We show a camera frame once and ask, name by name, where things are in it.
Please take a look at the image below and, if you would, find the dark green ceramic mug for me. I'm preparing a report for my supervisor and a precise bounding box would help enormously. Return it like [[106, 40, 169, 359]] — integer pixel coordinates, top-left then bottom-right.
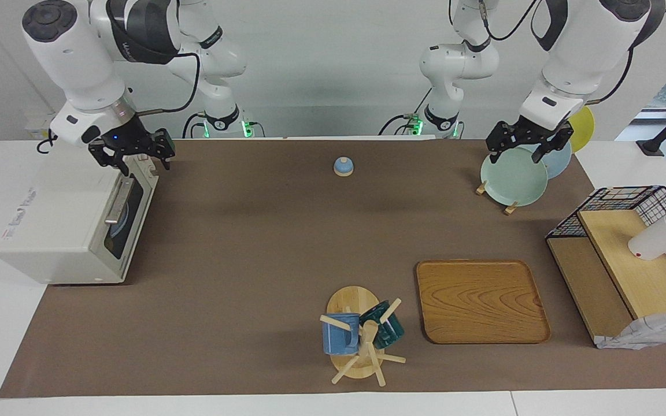
[[360, 300, 405, 350]]

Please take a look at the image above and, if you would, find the black base cable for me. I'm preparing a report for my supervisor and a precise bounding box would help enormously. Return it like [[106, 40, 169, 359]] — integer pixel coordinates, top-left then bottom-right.
[[378, 87, 433, 136], [182, 112, 206, 139]]

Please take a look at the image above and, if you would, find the wooden serving tray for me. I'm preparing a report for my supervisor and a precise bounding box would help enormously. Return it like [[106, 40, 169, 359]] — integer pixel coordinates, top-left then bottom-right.
[[416, 259, 552, 345]]

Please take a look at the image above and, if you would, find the brown table mat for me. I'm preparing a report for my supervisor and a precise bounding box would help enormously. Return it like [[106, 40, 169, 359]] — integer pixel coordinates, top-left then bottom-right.
[[0, 139, 666, 398]]

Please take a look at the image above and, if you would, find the glass oven door with handle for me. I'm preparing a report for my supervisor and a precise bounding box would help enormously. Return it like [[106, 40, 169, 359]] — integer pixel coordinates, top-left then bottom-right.
[[102, 168, 159, 273]]

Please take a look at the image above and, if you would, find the cream toaster oven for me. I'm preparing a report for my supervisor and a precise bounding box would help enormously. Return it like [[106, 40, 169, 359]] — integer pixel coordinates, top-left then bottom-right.
[[0, 134, 159, 285]]

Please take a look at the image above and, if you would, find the looped black cable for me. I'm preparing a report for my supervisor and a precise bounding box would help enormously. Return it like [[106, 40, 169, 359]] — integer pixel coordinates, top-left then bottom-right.
[[36, 118, 65, 154]]

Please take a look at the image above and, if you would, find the yellow plate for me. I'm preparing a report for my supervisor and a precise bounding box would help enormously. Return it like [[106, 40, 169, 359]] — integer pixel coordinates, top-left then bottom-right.
[[564, 104, 595, 154]]

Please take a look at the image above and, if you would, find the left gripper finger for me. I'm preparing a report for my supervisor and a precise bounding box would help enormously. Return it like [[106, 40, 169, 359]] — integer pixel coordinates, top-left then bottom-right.
[[486, 120, 512, 164], [532, 126, 574, 164]]

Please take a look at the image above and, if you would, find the blue ceramic mug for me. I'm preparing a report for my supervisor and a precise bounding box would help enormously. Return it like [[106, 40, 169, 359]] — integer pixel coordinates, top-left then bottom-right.
[[322, 313, 361, 355]]

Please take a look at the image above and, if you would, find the pale green plate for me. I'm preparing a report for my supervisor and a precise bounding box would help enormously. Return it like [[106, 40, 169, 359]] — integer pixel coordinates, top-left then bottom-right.
[[480, 146, 549, 207]]

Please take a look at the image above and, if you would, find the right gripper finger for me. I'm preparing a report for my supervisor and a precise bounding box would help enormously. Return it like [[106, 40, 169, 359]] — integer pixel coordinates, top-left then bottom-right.
[[151, 128, 175, 171], [88, 142, 132, 177]]

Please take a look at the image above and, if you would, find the white patterned cloth strip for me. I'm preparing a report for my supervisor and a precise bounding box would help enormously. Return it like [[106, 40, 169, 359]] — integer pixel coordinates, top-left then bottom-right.
[[594, 310, 666, 350]]

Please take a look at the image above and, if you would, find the light blue racked plate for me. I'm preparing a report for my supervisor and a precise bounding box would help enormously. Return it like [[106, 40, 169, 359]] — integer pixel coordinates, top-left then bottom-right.
[[518, 139, 572, 180]]

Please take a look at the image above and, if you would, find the wooden plate rack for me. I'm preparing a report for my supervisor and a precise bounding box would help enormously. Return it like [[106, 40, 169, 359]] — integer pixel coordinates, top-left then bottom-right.
[[475, 180, 520, 216]]

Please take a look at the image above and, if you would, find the white plastic cup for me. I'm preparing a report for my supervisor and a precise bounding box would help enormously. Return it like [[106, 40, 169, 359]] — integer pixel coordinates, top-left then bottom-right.
[[628, 215, 666, 261]]

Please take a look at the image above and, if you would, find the wooden mug tree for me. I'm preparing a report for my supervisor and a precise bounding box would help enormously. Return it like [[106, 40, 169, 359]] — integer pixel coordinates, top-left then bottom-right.
[[320, 285, 407, 387]]

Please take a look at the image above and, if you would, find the wire and wood shelf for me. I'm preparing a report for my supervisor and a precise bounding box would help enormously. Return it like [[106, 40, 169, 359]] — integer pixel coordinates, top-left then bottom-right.
[[545, 185, 666, 347]]

